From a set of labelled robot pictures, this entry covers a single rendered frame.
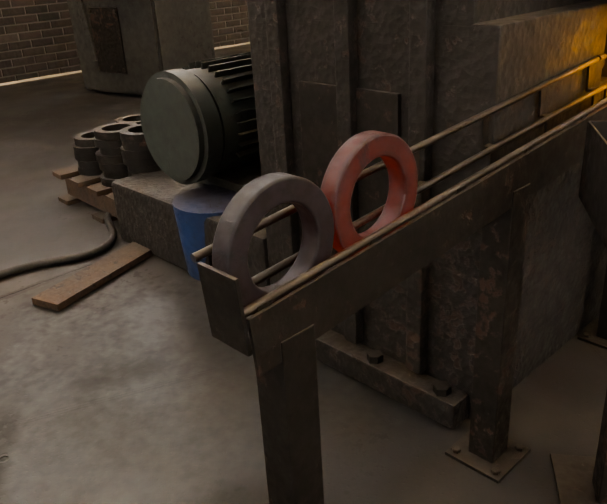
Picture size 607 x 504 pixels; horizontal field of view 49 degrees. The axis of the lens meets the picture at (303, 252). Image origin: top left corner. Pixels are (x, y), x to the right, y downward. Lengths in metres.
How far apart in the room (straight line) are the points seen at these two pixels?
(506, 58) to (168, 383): 1.13
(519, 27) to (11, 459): 1.40
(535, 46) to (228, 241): 0.83
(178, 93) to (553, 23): 1.19
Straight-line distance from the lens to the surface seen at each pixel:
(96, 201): 3.09
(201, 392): 1.76
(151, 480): 1.54
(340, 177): 0.88
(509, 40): 1.33
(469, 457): 1.53
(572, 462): 1.57
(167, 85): 2.25
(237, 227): 0.78
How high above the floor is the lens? 1.01
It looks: 24 degrees down
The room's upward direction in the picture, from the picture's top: 3 degrees counter-clockwise
